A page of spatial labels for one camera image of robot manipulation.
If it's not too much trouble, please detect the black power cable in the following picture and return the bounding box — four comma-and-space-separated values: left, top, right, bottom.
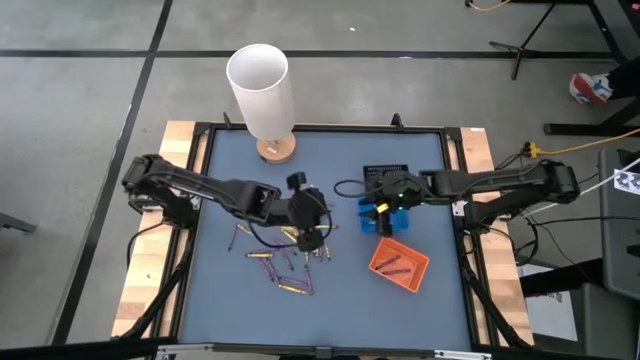
494, 149, 601, 269

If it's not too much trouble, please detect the wooden table board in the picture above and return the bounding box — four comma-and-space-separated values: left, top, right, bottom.
447, 126, 535, 347
109, 119, 210, 340

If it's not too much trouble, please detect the black frame strut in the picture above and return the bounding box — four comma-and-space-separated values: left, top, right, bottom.
113, 234, 197, 342
459, 239, 534, 350

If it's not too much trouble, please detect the silver aluminium rail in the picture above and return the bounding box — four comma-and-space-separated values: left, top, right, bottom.
155, 341, 494, 360

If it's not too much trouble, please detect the black vented box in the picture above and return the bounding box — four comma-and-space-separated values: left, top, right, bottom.
362, 163, 410, 187

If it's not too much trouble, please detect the black tripod stand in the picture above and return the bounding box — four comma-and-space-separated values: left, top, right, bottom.
488, 0, 629, 81

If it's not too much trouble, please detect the black cable loop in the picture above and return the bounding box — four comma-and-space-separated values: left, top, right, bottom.
332, 178, 371, 200

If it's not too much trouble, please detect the white cable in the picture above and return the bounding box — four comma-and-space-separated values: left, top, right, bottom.
522, 157, 640, 217

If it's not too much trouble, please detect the yellow extension cord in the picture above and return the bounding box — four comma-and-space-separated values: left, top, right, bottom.
522, 127, 640, 159

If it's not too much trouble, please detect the white fiducial tag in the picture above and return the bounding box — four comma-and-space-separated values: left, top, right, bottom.
612, 168, 640, 196

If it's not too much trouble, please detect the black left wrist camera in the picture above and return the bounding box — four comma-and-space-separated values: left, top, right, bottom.
285, 170, 308, 192

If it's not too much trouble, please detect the white shade wooden base lamp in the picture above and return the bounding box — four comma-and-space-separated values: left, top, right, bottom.
225, 42, 298, 165

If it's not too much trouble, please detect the grey stand foot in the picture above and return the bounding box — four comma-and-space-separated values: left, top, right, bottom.
0, 211, 39, 235

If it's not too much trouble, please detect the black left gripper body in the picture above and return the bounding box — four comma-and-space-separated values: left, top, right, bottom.
285, 185, 332, 237

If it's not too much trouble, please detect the blue plastic basket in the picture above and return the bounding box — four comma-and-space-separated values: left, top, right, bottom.
356, 196, 412, 236

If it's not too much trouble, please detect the black table frame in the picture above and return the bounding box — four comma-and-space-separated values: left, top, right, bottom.
172, 119, 489, 354

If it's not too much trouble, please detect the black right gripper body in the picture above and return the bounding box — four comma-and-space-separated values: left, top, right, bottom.
370, 169, 435, 217

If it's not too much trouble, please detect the black stand foot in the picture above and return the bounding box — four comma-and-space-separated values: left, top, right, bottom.
543, 97, 640, 137

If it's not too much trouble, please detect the yellow cable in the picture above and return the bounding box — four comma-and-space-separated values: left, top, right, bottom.
464, 0, 512, 13

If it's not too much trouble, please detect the person's leg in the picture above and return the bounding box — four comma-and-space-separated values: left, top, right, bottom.
606, 52, 640, 101

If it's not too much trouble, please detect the grey cabinet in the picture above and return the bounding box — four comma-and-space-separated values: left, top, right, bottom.
598, 147, 640, 301

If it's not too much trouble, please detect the orange plastic basket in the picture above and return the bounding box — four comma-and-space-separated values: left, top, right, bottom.
368, 236, 431, 294

